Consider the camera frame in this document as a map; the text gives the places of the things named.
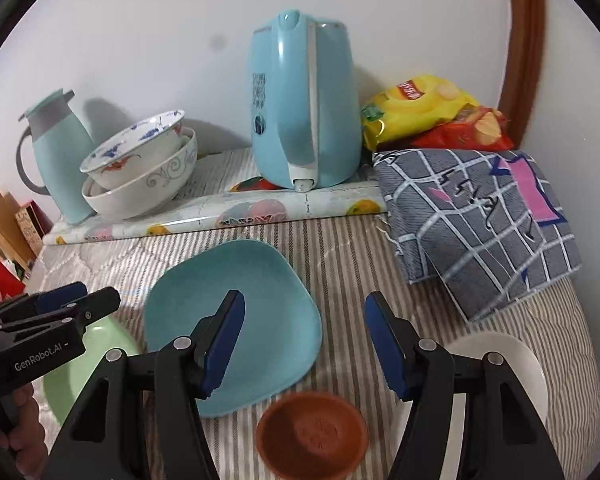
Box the brown wooden door frame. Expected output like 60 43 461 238
497 0 548 136

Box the fruit print table mat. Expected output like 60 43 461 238
42 147 388 246

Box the blue plate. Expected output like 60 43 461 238
144 239 324 418

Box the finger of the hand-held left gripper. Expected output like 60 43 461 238
0 287 122 336
0 282 88 323

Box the white bowl grey swirl pattern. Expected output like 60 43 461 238
81 127 199 221

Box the small brown bowl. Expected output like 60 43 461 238
255 391 370 480

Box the striped quilted blanket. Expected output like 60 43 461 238
25 212 600 480

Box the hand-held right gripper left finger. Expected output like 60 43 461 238
40 289 247 480

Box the brown cardboard box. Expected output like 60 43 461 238
0 189 36 273

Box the grey plaid cloth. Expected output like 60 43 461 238
371 147 583 323

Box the yellow chip bag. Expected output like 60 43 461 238
361 75 481 151

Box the person's left hand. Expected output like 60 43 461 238
7 382 48 478

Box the light blue thermos jug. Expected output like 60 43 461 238
16 89 97 225

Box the red chip bag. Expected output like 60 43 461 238
410 105 516 151

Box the blue and red painted bowl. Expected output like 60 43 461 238
79 109 187 191

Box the green plate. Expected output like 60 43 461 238
42 312 143 428

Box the light blue electric kettle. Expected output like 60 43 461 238
250 9 365 192

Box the dark red patterned box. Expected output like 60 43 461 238
15 200 56 261

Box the white plate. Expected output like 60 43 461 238
395 331 550 461

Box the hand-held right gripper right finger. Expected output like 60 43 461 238
364 291 566 480

